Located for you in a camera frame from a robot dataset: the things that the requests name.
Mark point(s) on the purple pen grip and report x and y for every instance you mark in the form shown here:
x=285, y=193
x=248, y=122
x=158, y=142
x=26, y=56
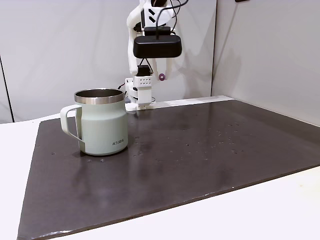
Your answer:
x=162, y=77

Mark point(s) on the black table mat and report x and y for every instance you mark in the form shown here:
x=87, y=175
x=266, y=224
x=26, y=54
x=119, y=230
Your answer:
x=175, y=162

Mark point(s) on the black oval camera box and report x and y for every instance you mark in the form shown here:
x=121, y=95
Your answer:
x=157, y=46

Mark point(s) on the black wall fixture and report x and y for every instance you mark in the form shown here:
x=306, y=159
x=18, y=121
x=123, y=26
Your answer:
x=242, y=0

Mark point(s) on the pale green steel mug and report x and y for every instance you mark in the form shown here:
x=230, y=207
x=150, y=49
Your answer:
x=105, y=125

